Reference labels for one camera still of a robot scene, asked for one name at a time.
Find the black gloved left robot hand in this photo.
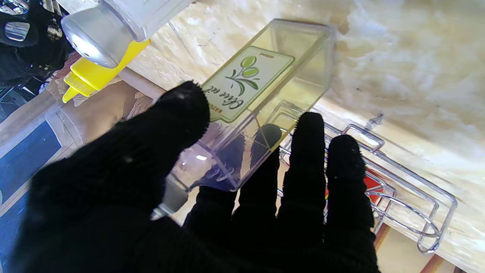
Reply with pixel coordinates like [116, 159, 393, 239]
[11, 81, 381, 273]

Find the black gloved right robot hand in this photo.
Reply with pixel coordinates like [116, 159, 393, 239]
[0, 0, 72, 86]

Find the yellow mustard squeeze bottle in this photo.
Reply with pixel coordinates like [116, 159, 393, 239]
[62, 38, 151, 104]

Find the red tomato ketchup bottle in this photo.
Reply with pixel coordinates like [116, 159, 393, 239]
[325, 169, 384, 205]

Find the clear olive oil bottle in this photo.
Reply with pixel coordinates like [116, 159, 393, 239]
[152, 19, 337, 220]

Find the white framed window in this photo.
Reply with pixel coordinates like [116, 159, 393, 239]
[0, 118, 63, 266]

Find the chrome wire seasoning rack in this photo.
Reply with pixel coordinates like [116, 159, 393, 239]
[277, 100, 458, 254]

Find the white shaker with silver cap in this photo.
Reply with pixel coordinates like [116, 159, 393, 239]
[61, 0, 194, 69]

